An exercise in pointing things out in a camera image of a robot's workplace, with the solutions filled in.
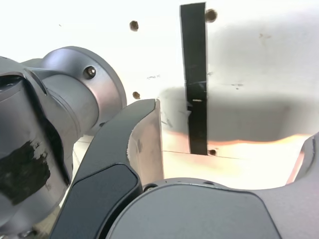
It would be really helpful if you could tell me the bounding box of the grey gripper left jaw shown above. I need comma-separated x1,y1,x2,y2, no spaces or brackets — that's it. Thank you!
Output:
49,98,165,239

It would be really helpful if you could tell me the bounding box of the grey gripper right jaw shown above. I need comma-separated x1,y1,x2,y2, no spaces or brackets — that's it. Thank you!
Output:
104,131,319,239

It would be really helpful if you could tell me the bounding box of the black tape strip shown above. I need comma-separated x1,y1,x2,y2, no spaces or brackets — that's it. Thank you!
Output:
179,1,209,156

